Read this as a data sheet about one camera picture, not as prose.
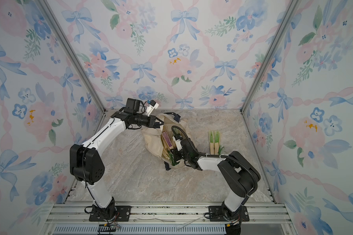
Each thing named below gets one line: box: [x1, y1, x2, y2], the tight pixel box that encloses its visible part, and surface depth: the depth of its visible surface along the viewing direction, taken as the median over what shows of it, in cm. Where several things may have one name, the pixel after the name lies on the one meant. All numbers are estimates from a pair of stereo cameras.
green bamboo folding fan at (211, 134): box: [208, 129, 215, 156], surface depth 103 cm
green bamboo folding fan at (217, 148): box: [213, 130, 225, 156], surface depth 102 cm
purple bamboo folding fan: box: [161, 131, 174, 150], surface depth 94 cm
